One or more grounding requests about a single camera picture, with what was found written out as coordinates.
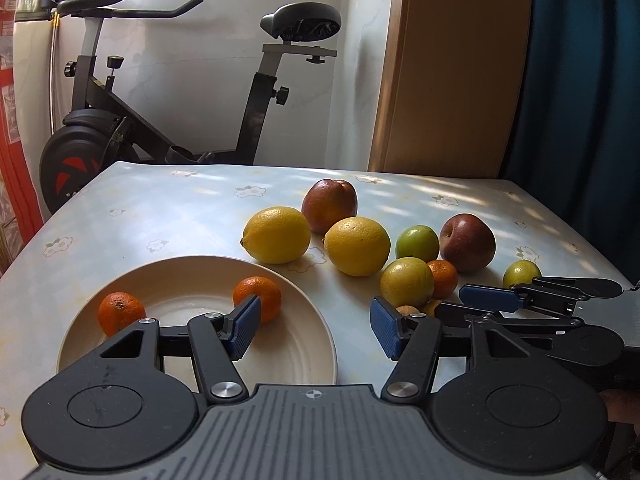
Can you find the brown longan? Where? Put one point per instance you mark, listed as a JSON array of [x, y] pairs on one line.
[[406, 310]]

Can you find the red printed curtain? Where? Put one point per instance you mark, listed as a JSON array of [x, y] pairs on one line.
[[15, 160]]

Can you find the small yellow-orange citrus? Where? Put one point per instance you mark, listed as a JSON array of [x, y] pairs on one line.
[[431, 307]]

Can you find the large green jujube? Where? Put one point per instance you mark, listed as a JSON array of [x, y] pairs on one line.
[[406, 282]]

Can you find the cream round plate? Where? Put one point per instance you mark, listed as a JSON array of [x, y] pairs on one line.
[[175, 290]]

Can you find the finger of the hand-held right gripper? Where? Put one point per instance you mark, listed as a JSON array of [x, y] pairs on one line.
[[457, 316], [487, 297]]

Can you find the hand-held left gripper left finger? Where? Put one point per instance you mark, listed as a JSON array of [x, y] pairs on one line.
[[245, 327]]

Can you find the red apple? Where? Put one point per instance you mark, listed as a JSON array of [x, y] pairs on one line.
[[467, 242], [327, 202]]

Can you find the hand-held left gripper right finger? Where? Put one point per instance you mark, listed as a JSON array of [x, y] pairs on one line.
[[387, 327]]

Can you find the yellow lemon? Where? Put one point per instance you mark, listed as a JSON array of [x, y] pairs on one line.
[[276, 235], [357, 246]]

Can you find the mandarin orange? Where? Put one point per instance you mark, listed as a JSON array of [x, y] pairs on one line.
[[120, 312], [260, 290], [445, 280]]

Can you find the floral tablecloth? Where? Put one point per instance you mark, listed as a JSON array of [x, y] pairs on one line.
[[175, 200]]

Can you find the black exercise bike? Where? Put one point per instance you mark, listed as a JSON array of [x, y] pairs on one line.
[[80, 145]]

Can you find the wooden door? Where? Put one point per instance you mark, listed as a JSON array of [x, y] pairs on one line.
[[450, 85]]

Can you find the metal pipe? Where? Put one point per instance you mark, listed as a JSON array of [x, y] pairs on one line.
[[53, 75]]

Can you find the person's right hand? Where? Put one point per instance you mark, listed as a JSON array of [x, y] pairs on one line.
[[620, 407]]

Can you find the small green jujube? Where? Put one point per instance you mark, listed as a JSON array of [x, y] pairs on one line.
[[520, 272]]

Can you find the dark blue curtain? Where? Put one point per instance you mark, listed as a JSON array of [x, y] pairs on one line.
[[575, 110]]

